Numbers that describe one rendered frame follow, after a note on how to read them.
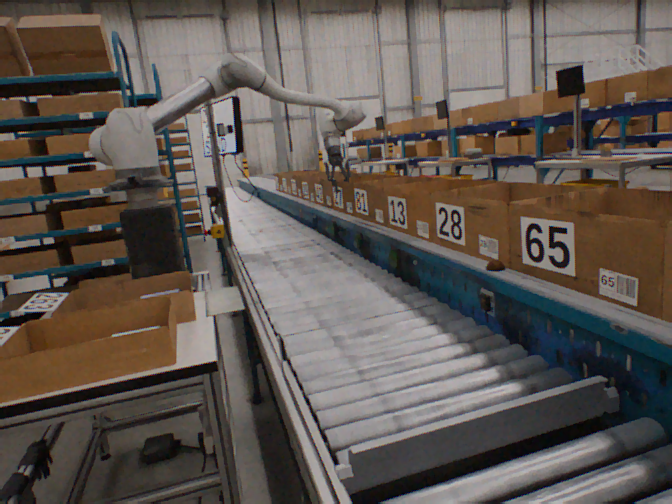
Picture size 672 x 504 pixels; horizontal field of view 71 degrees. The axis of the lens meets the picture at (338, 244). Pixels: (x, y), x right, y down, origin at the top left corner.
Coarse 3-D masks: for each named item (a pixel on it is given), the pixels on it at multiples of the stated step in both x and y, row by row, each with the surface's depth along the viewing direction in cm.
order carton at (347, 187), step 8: (360, 176) 264; (368, 176) 266; (376, 176) 267; (384, 176) 259; (392, 176) 249; (400, 176) 239; (344, 184) 235; (352, 184) 224; (344, 192) 237; (352, 192) 225; (344, 200) 239; (352, 200) 227; (336, 208) 256; (344, 208) 242; (352, 208) 229
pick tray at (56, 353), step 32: (64, 320) 130; (96, 320) 133; (128, 320) 135; (160, 320) 138; (0, 352) 109; (32, 352) 128; (64, 352) 105; (96, 352) 108; (128, 352) 110; (160, 352) 112; (0, 384) 103; (32, 384) 105; (64, 384) 107
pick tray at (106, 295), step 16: (176, 272) 167; (96, 288) 159; (112, 288) 161; (128, 288) 163; (144, 288) 164; (160, 288) 166; (176, 288) 168; (192, 288) 156; (64, 304) 146; (80, 304) 158; (96, 304) 160; (112, 304) 136; (176, 304) 141; (192, 304) 143; (176, 320) 142; (192, 320) 144
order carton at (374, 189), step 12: (372, 180) 225; (384, 180) 227; (396, 180) 229; (408, 180) 230; (420, 180) 218; (372, 192) 198; (372, 204) 201; (384, 204) 188; (360, 216) 219; (372, 216) 203; (384, 216) 190
